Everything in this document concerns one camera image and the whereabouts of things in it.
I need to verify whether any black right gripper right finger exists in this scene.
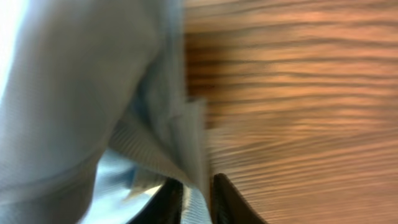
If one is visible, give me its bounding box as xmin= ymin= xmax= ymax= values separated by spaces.
xmin=211 ymin=173 xmax=267 ymax=224

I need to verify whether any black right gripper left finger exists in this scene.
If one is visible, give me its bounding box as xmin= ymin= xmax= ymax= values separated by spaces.
xmin=127 ymin=179 xmax=183 ymax=224

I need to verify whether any light blue printed t-shirt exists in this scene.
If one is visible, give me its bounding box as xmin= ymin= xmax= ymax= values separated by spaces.
xmin=1 ymin=0 xmax=211 ymax=224

